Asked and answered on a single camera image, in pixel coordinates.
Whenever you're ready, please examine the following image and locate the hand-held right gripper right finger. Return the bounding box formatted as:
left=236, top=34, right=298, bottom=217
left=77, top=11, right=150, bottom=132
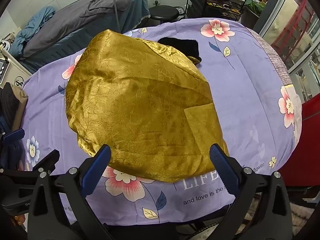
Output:
left=209, top=143, right=293, bottom=240

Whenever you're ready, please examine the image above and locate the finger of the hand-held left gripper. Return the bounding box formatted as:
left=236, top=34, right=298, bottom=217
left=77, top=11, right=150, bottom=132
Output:
left=0, top=128, right=26, bottom=144
left=0, top=149, right=61, bottom=181

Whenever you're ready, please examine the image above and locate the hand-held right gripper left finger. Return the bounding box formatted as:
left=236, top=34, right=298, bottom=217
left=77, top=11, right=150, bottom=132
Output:
left=27, top=144, right=118, bottom=240

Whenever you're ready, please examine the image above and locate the gold jacket with black fur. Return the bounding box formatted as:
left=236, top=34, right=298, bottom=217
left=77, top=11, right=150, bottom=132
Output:
left=65, top=29, right=231, bottom=183

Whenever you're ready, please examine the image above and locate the cardboard box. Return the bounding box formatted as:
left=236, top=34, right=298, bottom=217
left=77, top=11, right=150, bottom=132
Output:
left=11, top=83, right=29, bottom=131

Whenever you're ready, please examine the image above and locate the dark cloth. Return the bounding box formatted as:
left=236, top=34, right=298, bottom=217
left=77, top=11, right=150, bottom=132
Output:
left=0, top=82, right=21, bottom=130

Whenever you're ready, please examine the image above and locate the white device with buttons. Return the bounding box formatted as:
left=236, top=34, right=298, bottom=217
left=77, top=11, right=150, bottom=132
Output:
left=0, top=57, right=11, bottom=83

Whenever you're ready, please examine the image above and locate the red panel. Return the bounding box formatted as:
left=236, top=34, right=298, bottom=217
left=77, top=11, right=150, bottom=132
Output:
left=278, top=99, right=320, bottom=187

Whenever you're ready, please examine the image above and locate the grey blue covered sofa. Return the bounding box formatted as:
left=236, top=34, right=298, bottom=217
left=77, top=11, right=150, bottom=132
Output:
left=19, top=0, right=151, bottom=75

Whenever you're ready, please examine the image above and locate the purple floral bedsheet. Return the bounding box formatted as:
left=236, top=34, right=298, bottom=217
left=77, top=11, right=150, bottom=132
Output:
left=19, top=19, right=303, bottom=224

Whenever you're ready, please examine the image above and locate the blue duvet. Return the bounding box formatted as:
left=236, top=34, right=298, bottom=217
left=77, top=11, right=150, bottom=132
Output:
left=10, top=6, right=57, bottom=58

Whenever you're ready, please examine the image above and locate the grey striped bed cover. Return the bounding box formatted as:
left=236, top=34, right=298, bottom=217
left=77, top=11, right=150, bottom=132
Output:
left=246, top=27, right=293, bottom=86

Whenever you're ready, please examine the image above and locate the grey blanket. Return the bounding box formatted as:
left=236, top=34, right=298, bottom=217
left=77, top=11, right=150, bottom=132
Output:
left=24, top=0, right=145, bottom=59

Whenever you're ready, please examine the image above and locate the green plant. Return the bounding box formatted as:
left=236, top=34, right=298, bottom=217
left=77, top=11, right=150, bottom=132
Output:
left=249, top=0, right=266, bottom=15

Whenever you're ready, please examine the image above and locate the black metal shelf rack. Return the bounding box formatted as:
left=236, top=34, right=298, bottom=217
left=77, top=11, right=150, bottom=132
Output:
left=186, top=0, right=247, bottom=22

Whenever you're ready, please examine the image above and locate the black round stool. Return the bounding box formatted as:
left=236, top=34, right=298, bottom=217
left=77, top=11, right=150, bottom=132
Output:
left=149, top=5, right=179, bottom=27

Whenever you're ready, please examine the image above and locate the red metal frame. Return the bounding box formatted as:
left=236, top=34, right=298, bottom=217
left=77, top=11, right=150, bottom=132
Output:
left=271, top=0, right=316, bottom=63

